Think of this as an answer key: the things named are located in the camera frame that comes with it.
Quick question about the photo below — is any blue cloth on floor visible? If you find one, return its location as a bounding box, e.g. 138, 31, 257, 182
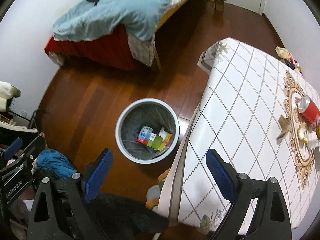
33, 149, 77, 180

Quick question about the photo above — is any light blue duvet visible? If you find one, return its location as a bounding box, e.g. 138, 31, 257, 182
53, 0, 171, 42

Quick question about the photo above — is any brown paper bag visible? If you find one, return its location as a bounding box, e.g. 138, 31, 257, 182
275, 46, 291, 60

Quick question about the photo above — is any white tissue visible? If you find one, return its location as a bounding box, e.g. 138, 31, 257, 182
306, 132, 319, 150

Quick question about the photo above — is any brown cardboard scrap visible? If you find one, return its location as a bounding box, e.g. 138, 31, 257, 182
277, 115, 290, 140

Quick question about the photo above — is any green box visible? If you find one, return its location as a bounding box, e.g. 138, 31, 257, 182
147, 133, 163, 150

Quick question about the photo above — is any red bed sheet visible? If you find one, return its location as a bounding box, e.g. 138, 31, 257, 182
44, 24, 136, 70

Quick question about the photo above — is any banana peel piece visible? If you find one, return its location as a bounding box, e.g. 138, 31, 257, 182
297, 122, 308, 144

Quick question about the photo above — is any yellow box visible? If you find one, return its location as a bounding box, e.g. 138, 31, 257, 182
158, 127, 172, 151

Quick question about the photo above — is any white round trash bin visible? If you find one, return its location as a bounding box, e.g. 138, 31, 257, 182
115, 98, 180, 165

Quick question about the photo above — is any white checkered tablecloth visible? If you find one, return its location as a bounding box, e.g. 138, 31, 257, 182
158, 37, 319, 230

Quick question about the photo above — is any blue red milk carton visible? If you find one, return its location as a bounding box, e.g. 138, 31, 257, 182
137, 126, 153, 145

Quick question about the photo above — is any patterned pillow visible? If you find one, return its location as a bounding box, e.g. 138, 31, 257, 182
127, 33, 156, 67

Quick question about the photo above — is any pink plush toy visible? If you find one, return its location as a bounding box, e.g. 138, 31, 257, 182
289, 53, 303, 76

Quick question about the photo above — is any red cola can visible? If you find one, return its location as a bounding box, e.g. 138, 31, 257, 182
297, 95, 319, 128

